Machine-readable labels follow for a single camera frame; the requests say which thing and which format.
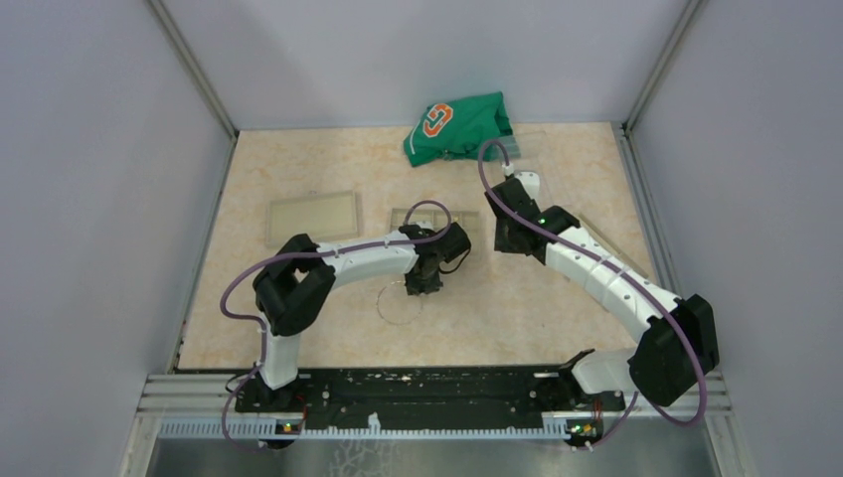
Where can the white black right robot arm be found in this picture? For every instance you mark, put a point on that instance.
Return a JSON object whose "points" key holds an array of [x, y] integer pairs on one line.
{"points": [[675, 338]]}

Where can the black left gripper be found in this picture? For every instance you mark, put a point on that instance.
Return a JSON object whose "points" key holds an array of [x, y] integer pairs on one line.
{"points": [[415, 287]]}

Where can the beige compartment jewelry tray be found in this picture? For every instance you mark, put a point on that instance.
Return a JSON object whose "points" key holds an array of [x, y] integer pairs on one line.
{"points": [[435, 219]]}

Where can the green cloth orange logo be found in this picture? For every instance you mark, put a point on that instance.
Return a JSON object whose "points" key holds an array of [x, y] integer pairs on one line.
{"points": [[456, 129]]}

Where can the aluminium frame rail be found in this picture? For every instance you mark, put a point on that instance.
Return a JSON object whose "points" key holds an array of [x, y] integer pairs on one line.
{"points": [[186, 424]]}

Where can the clear acrylic box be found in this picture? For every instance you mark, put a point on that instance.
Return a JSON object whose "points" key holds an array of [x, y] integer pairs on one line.
{"points": [[530, 160]]}

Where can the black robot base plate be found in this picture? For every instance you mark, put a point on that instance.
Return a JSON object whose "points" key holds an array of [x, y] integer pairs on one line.
{"points": [[427, 398]]}

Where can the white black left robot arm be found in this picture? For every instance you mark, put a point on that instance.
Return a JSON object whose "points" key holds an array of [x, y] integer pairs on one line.
{"points": [[290, 293]]}

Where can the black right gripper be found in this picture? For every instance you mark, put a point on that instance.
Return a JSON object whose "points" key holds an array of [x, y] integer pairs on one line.
{"points": [[501, 243]]}

